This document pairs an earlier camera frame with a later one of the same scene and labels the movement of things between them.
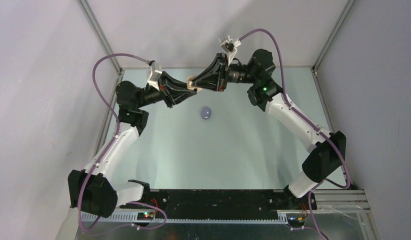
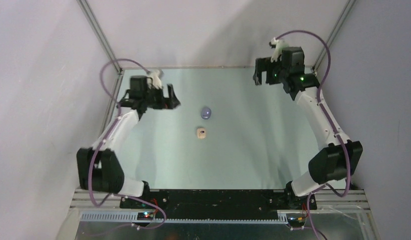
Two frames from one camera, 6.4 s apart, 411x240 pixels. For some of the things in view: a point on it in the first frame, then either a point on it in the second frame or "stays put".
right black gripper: (217, 80) to (264, 64)
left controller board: (146, 216) stays put
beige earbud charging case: (189, 84) to (201, 133)
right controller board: (296, 219) stays put
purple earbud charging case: (206, 113) stays put
